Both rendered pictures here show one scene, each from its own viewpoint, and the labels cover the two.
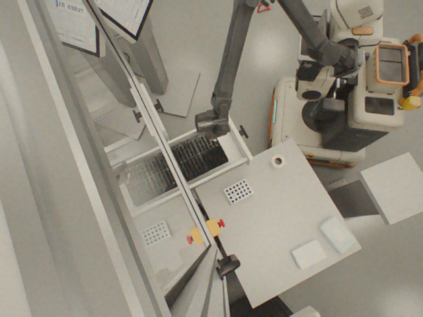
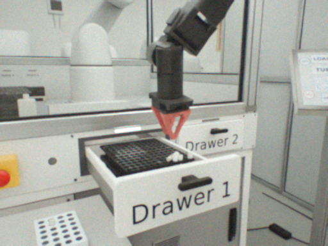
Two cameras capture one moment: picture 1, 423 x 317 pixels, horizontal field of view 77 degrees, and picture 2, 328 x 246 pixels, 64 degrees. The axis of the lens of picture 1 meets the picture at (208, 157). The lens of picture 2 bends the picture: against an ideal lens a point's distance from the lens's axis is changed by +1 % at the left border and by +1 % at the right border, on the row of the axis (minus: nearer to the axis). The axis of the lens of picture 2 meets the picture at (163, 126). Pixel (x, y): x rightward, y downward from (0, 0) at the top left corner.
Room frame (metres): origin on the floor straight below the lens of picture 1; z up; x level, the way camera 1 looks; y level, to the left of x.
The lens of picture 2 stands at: (0.29, -0.62, 1.12)
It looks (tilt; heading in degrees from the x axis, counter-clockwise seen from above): 12 degrees down; 79
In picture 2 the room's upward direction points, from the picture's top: straight up
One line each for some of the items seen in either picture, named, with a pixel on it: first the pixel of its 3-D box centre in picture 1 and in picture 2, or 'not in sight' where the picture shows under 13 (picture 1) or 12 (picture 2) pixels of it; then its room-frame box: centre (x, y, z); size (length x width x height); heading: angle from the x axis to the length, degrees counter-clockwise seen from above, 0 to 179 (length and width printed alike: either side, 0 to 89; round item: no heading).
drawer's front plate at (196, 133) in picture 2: (154, 111); (211, 138); (0.63, 0.24, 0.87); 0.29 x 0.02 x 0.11; 18
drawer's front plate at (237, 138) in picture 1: (236, 137); (184, 191); (0.43, -0.15, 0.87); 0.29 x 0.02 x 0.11; 18
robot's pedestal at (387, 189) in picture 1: (361, 197); not in sight; (0.08, -0.91, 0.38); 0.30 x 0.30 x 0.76; 13
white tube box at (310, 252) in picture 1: (307, 253); not in sight; (-0.16, -0.38, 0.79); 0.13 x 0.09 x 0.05; 107
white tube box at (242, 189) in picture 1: (238, 191); (59, 237); (0.17, -0.12, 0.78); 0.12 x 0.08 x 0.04; 109
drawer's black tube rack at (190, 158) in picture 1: (199, 155); (143, 162); (0.37, 0.04, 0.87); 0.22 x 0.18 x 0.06; 108
